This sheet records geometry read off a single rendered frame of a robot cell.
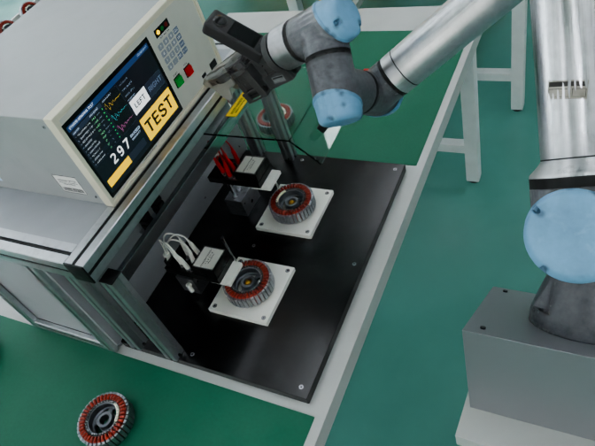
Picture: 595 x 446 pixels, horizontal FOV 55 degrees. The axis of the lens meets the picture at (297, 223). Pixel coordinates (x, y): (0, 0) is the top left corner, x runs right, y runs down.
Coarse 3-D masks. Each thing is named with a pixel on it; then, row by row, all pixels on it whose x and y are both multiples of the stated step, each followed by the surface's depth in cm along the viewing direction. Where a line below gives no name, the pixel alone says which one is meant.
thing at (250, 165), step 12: (252, 156) 135; (216, 168) 139; (240, 168) 133; (252, 168) 132; (264, 168) 133; (216, 180) 137; (228, 180) 135; (240, 180) 134; (252, 180) 132; (264, 180) 133; (276, 180) 134
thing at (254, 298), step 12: (252, 264) 126; (264, 264) 126; (240, 276) 127; (252, 276) 125; (264, 276) 123; (228, 288) 123; (252, 288) 122; (264, 288) 121; (240, 300) 121; (252, 300) 120; (264, 300) 122
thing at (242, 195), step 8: (240, 192) 142; (248, 192) 142; (256, 192) 146; (232, 200) 141; (240, 200) 140; (248, 200) 143; (256, 200) 146; (232, 208) 144; (240, 208) 142; (248, 208) 143
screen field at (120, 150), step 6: (126, 138) 104; (120, 144) 103; (126, 144) 104; (132, 144) 106; (114, 150) 102; (120, 150) 104; (126, 150) 105; (114, 156) 102; (120, 156) 104; (114, 162) 103
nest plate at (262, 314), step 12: (276, 264) 129; (276, 276) 127; (288, 276) 126; (240, 288) 127; (276, 288) 124; (216, 300) 127; (228, 300) 126; (276, 300) 122; (216, 312) 125; (228, 312) 123; (240, 312) 123; (252, 312) 122; (264, 312) 121; (264, 324) 120
